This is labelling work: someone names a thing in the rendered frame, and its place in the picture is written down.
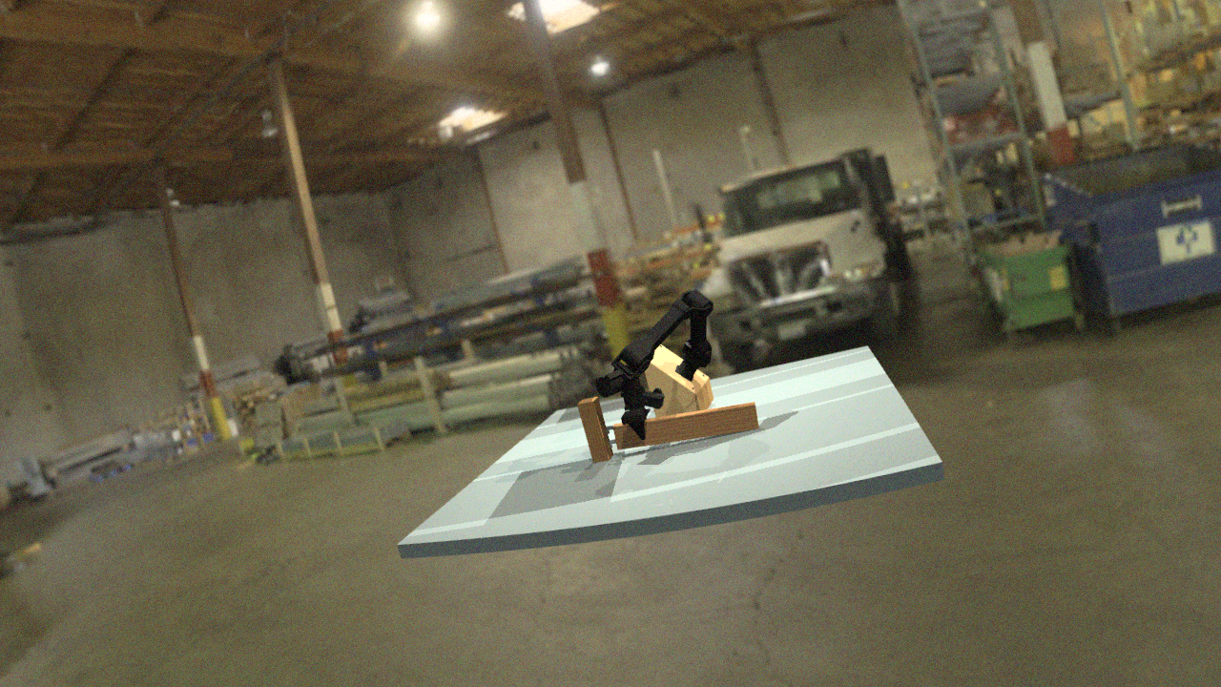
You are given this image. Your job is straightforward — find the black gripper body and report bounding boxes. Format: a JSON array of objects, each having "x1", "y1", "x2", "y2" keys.
[{"x1": 620, "y1": 384, "x2": 646, "y2": 425}]

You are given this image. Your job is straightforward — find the wooden post with slot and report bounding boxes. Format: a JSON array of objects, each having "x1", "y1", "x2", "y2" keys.
[{"x1": 578, "y1": 397, "x2": 613, "y2": 462}]

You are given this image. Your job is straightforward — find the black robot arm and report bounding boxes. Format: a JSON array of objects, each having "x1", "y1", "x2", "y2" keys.
[{"x1": 595, "y1": 290, "x2": 714, "y2": 409}]

